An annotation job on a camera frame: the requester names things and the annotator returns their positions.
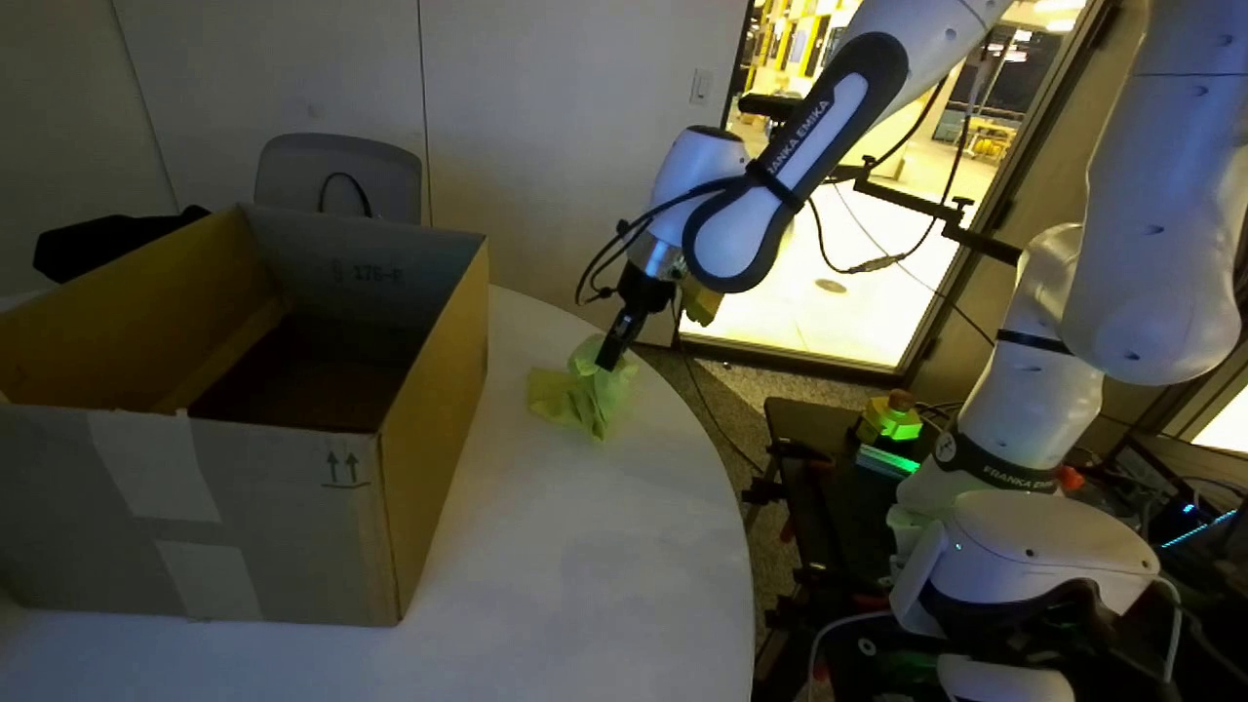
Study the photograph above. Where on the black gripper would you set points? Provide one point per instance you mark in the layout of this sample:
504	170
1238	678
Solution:
647	301

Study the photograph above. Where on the yellow-green towel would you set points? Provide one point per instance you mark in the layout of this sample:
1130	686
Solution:
584	394

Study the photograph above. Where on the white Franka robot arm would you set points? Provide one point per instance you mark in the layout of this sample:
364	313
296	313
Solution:
1143	235

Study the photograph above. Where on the open cardboard box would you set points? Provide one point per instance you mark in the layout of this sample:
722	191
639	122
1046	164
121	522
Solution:
237	431

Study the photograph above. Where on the grey chair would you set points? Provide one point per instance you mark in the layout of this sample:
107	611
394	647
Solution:
337	178

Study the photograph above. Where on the black jacket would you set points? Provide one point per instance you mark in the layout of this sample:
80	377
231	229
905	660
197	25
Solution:
111	238

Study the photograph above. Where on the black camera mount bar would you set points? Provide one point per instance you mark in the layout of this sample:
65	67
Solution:
912	200

